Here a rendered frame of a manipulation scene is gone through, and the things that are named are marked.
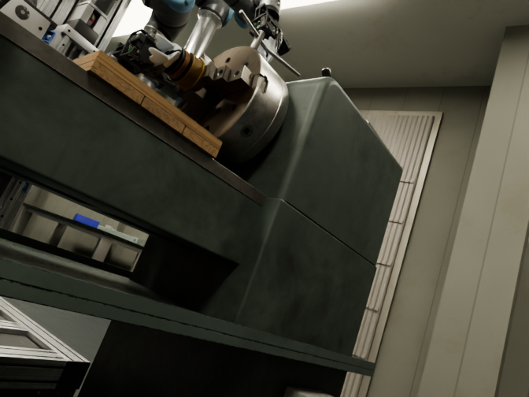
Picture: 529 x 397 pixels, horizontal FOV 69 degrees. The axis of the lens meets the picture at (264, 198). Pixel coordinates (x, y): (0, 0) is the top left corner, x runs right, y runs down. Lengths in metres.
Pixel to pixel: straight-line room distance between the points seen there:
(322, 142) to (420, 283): 3.06
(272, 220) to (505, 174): 2.64
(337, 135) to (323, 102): 0.11
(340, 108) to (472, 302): 2.20
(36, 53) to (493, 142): 3.23
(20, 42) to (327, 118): 0.72
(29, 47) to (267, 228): 0.58
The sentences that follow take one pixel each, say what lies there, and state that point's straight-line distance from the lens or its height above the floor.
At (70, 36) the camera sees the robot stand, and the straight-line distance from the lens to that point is 1.60.
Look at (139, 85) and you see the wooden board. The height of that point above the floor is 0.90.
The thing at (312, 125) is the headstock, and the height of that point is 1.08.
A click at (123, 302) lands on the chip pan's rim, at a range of 0.64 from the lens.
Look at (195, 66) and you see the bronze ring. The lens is 1.00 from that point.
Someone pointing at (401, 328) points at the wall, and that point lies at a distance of 3.98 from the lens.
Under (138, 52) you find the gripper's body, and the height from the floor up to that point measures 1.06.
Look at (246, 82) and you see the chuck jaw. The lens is 0.98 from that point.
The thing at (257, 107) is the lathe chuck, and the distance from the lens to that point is 0.97.
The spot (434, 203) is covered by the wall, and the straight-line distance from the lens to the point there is 4.23.
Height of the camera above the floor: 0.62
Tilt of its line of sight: 14 degrees up
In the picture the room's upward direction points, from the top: 21 degrees clockwise
